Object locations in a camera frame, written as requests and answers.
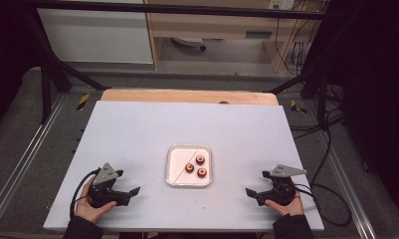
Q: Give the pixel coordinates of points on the person's left hand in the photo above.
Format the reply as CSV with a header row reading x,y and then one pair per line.
x,y
87,209

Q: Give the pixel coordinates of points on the light wooden desk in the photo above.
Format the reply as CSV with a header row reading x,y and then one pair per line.
x,y
213,28

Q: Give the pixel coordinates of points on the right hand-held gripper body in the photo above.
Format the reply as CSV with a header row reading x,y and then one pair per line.
x,y
281,192

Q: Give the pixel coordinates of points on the thin wooden skewer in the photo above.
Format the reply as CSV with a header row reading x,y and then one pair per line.
x,y
181,173

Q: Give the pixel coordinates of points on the black metal stand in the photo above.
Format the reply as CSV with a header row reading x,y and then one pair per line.
x,y
314,83
47,76

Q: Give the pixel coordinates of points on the wooden table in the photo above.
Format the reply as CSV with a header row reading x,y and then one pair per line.
x,y
187,97

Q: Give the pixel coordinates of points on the black curtain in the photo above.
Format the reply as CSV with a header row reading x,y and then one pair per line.
x,y
4,49
376,83

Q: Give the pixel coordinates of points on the white power strip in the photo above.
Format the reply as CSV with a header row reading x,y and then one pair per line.
x,y
281,4

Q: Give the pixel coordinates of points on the aluminium rail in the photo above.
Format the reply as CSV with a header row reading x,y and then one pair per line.
x,y
346,186
24,156

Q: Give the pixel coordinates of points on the office chair base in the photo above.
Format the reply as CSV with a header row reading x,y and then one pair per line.
x,y
188,41

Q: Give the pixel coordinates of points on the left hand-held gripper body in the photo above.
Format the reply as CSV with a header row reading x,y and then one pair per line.
x,y
102,195

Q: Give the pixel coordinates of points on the person's right hand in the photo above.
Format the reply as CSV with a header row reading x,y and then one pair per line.
x,y
291,209

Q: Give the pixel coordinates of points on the white cabinet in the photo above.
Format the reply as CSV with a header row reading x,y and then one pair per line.
x,y
94,36

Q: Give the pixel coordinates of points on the square metal tray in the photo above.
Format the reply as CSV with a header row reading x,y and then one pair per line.
x,y
180,156

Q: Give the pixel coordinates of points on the black metal crossbar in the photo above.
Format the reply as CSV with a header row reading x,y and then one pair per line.
x,y
173,9

